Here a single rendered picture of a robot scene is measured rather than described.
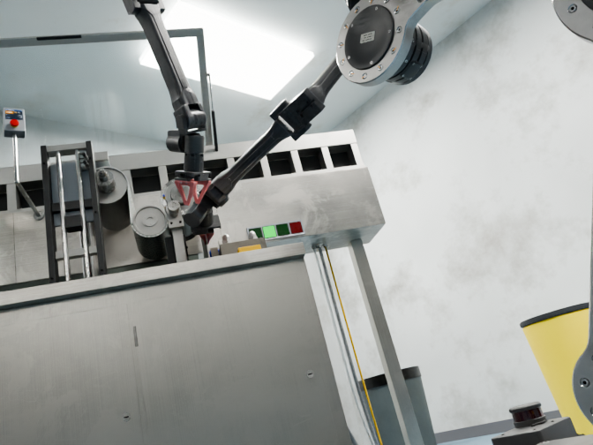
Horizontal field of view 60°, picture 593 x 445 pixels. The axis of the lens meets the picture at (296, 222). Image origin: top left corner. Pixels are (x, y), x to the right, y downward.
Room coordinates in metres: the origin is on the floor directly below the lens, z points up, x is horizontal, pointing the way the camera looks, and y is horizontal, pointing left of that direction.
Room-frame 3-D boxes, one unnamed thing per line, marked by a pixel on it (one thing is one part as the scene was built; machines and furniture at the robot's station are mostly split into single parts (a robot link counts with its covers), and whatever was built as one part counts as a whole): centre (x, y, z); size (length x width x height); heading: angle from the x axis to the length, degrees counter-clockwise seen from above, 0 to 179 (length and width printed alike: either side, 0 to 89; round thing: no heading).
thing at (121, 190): (1.74, 0.66, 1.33); 0.25 x 0.14 x 0.14; 16
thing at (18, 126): (1.57, 0.92, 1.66); 0.07 x 0.07 x 0.10; 33
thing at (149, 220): (1.77, 0.53, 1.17); 0.26 x 0.12 x 0.12; 16
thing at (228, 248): (1.89, 0.25, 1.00); 0.40 x 0.16 x 0.06; 16
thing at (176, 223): (1.64, 0.41, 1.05); 0.06 x 0.05 x 0.31; 16
